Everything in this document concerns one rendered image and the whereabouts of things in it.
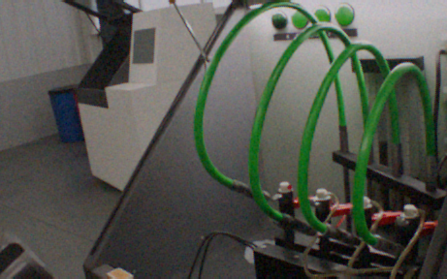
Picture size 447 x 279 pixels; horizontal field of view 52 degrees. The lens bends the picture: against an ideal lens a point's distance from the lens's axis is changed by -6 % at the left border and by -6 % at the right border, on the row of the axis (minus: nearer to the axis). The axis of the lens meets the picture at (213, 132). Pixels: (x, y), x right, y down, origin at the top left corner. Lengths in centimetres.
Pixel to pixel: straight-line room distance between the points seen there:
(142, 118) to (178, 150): 258
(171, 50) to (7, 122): 431
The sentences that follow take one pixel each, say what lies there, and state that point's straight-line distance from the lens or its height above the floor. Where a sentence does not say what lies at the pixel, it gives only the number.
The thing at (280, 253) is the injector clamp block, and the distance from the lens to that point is 89.
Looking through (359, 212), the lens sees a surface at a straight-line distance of 60.
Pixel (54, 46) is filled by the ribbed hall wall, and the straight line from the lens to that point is 804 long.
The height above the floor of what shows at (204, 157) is 121.
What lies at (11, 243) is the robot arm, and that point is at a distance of 49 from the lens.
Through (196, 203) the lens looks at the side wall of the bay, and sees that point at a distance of 114.
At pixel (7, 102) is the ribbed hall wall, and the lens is 760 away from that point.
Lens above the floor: 140
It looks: 13 degrees down
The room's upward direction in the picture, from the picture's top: 8 degrees counter-clockwise
